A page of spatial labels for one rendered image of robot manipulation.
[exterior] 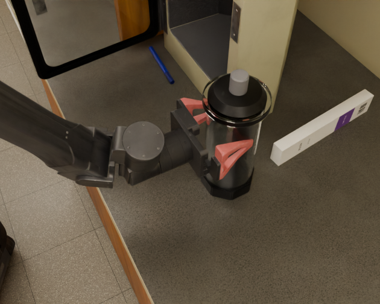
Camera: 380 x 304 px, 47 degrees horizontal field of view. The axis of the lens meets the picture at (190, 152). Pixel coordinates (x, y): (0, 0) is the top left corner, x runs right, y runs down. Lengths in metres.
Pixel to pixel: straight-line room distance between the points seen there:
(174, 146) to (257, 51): 0.26
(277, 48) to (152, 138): 0.35
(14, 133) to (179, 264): 0.36
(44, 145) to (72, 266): 1.30
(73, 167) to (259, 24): 0.39
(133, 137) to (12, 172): 1.62
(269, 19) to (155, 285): 0.49
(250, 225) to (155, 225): 0.17
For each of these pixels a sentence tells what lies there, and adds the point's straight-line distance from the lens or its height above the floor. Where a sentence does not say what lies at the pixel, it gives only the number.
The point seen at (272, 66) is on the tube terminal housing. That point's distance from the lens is 0.87.
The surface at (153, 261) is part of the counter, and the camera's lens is 0.77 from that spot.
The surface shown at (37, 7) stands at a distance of 0.91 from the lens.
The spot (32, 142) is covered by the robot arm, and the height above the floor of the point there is 1.22.
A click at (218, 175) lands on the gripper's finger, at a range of 0.68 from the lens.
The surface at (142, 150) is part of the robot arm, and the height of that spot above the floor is 1.19.
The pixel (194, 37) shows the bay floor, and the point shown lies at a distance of 1.04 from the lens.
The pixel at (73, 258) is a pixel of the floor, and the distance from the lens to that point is 1.86.
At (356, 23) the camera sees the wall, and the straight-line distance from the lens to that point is 1.19.
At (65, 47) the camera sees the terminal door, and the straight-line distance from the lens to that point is 0.99.
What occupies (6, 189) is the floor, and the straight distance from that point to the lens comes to 2.13.
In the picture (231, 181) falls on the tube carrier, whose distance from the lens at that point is 0.78.
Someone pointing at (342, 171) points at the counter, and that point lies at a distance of 0.92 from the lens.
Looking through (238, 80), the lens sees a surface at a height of 1.21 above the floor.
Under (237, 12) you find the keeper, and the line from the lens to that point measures 0.75.
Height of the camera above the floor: 1.64
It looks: 52 degrees down
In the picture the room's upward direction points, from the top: straight up
